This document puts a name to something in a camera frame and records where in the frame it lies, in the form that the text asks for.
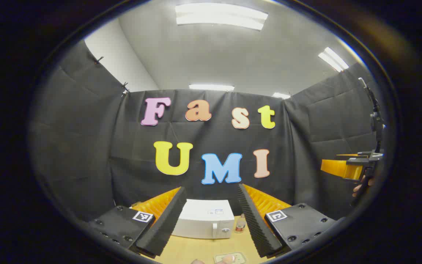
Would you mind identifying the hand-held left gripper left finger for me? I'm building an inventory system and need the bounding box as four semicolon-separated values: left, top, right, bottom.
88;186;188;259

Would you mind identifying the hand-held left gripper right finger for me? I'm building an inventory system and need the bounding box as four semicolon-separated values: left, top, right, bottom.
237;183;338;259

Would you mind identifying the white microwave oven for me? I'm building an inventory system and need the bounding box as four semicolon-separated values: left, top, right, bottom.
171;199;235;239

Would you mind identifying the clear plastic bottle red label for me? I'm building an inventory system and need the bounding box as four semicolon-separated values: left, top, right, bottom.
235;214;247;234

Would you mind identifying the white perforated tray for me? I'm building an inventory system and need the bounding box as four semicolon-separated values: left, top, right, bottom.
214;252;247;264

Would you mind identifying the black backdrop cloth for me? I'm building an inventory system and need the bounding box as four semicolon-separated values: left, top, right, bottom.
30;40;384;224

